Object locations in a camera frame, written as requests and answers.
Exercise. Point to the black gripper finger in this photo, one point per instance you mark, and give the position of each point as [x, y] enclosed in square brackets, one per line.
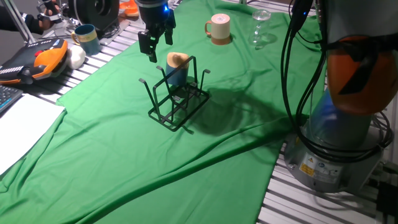
[148, 45]
[169, 32]

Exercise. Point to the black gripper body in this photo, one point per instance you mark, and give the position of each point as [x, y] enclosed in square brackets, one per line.
[154, 15]

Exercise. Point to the blue cup with tan base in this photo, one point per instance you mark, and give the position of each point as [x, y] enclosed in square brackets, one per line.
[177, 74]

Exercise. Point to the black hand-held controller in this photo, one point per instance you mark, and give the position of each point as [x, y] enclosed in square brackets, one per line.
[49, 6]

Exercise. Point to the black sleeved forearm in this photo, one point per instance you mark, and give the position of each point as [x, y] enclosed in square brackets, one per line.
[12, 20]

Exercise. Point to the silver orange robot arm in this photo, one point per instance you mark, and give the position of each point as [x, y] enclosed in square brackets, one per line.
[342, 124]

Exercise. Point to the person's hand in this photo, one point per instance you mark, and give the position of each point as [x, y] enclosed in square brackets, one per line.
[46, 20]

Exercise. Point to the orange plastic object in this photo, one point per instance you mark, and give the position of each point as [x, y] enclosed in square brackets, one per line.
[130, 9]

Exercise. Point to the black round spool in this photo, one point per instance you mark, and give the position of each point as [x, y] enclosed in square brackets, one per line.
[96, 12]

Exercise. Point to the teal mug with yellow band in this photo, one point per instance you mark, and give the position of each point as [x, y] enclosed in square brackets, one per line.
[90, 43]

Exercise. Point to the white round lump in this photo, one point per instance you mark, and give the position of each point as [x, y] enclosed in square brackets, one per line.
[76, 57]

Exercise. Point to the grey metal stand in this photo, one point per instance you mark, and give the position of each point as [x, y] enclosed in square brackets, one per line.
[63, 29]

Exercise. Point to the clear wine glass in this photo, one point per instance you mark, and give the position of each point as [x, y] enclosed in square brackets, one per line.
[260, 15]

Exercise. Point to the orange black teach pendant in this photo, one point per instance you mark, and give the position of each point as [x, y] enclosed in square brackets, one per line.
[46, 59]

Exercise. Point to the green cloth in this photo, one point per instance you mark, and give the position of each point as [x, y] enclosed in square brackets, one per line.
[155, 171]

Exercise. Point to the black keyboard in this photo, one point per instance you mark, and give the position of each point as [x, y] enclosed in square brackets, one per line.
[7, 96]

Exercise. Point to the white paper sheet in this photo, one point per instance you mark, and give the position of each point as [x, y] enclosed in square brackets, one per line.
[21, 130]

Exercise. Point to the grey metal frame post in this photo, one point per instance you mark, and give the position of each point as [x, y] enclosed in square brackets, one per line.
[18, 21]

